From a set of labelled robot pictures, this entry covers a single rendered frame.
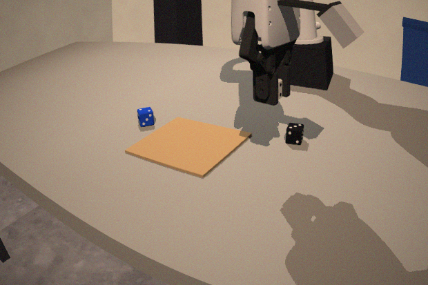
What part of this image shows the blue die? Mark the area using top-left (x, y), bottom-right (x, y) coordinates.
top-left (137, 107), bottom-right (154, 127)

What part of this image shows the tan square mat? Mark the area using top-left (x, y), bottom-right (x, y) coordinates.
top-left (125, 117), bottom-right (252, 178)

